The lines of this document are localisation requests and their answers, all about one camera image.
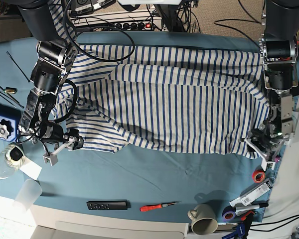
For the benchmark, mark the red handled screwdriver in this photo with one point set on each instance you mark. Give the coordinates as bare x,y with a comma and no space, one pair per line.
148,208

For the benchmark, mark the blue table cloth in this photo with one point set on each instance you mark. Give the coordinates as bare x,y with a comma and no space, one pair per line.
145,176

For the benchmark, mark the metal hex key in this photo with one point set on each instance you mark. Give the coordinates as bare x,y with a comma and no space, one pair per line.
10,98

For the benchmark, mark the brass tipped small tool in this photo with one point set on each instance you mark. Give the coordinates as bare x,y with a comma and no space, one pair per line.
9,90

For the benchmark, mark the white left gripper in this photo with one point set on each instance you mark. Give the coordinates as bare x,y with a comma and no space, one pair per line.
269,154

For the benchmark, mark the translucent plastic cup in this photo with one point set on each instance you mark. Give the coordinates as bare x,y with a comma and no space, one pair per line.
28,194

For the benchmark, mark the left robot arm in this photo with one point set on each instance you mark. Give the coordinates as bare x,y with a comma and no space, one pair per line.
279,50

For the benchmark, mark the purple tape roll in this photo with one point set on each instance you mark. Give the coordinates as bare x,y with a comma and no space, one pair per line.
229,213

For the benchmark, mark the red tape roll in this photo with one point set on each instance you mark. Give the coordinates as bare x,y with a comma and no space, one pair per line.
258,176

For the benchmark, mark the blue box with black knob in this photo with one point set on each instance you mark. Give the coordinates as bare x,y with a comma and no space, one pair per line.
9,120

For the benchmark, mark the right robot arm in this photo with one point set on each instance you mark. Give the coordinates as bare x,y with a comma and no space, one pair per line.
55,59

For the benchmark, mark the black power strip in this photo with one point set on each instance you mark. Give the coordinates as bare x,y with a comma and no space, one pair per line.
128,26

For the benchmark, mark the blue white striped T-shirt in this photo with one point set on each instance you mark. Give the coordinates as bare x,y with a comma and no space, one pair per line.
167,98

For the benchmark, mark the blue black bar clamp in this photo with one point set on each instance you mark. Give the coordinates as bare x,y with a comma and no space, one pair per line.
242,229

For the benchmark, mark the beige ceramic mug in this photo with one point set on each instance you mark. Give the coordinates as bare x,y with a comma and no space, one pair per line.
203,220

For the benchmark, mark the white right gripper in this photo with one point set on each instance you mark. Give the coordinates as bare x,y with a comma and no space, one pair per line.
70,140

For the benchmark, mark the white paper card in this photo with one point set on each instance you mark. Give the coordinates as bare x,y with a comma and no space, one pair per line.
31,169

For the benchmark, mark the black remote control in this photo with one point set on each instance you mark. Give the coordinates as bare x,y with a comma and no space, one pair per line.
107,205

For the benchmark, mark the barcode labelled package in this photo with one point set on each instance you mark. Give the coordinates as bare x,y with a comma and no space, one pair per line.
253,194

